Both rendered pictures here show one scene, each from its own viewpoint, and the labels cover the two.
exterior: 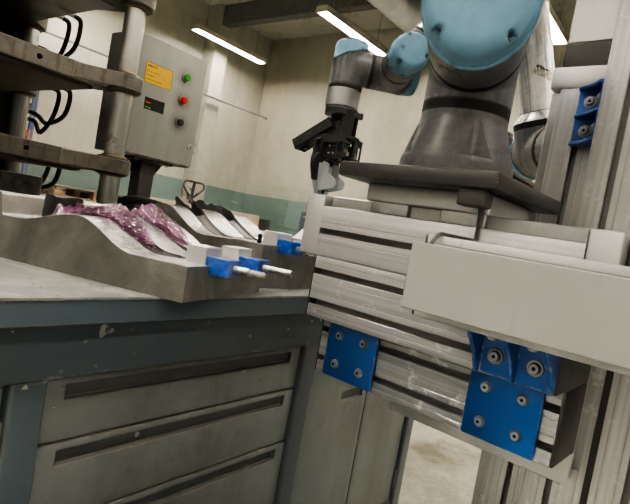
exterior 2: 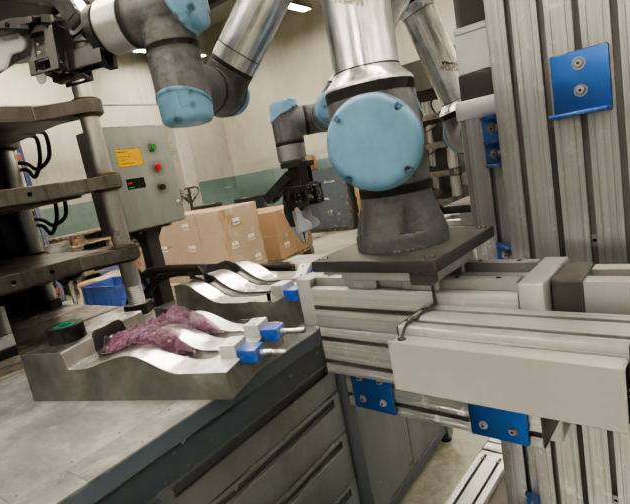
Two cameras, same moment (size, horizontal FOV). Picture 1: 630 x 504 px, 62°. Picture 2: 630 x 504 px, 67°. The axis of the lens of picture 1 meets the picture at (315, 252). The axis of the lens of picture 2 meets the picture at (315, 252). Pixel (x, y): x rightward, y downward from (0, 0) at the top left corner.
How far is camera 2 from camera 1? 0.25 m
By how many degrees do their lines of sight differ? 7
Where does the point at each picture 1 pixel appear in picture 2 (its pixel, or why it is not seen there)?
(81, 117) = (70, 167)
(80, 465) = not seen: outside the picture
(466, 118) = (396, 203)
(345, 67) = (283, 128)
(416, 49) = not seen: hidden behind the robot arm
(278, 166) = (253, 142)
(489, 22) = (386, 166)
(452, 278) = (425, 367)
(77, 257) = (139, 386)
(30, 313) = (129, 466)
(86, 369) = (182, 471)
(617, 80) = (506, 116)
